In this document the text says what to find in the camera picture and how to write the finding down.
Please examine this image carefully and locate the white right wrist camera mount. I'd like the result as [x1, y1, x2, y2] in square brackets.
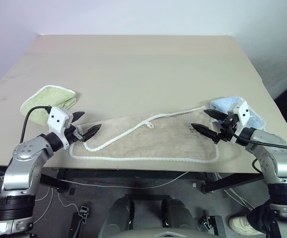
[228, 100, 251, 130]

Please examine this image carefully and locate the black table frame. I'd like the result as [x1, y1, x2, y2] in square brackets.
[0, 165, 270, 194]

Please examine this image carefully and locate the grey robot body front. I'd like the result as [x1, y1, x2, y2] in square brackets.
[113, 228, 225, 238]

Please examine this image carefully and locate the dark rounded grey shape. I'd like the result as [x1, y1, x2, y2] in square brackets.
[161, 197, 204, 238]
[98, 196, 136, 238]

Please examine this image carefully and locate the white sneaker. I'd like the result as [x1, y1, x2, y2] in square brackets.
[228, 215, 261, 236]

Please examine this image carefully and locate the white floor cable bundle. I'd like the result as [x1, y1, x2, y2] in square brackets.
[222, 187, 253, 209]

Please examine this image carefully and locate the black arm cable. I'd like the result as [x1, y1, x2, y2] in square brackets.
[229, 130, 287, 174]
[19, 106, 53, 145]

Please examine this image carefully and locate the folded light blue towel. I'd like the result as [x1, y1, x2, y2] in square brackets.
[209, 96, 267, 131]

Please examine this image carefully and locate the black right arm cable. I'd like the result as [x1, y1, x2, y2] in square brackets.
[229, 130, 287, 174]

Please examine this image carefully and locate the folded green towel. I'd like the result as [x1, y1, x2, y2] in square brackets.
[19, 85, 78, 127]

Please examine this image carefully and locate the black trouser leg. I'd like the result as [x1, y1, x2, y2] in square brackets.
[246, 200, 281, 234]

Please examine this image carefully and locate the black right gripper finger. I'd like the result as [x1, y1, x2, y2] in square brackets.
[190, 122, 220, 143]
[203, 109, 229, 121]

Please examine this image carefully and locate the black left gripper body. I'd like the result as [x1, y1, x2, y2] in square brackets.
[67, 124, 86, 145]

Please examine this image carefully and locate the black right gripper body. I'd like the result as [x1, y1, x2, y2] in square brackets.
[216, 116, 239, 144]

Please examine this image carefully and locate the black floor clamp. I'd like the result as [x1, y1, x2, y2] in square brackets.
[69, 204, 92, 238]
[199, 215, 224, 237]

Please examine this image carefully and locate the beige towel with white edging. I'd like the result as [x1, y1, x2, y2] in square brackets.
[68, 106, 221, 165]

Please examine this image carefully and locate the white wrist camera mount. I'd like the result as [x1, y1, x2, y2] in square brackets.
[228, 100, 251, 130]
[47, 107, 74, 150]

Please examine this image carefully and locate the thin white cable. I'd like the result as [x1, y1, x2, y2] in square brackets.
[56, 171, 191, 189]

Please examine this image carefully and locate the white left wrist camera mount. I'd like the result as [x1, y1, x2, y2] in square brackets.
[47, 107, 74, 150]

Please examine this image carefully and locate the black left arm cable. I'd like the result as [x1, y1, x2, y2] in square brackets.
[19, 106, 53, 145]

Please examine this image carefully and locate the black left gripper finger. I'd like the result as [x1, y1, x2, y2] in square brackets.
[72, 111, 86, 123]
[82, 123, 103, 143]

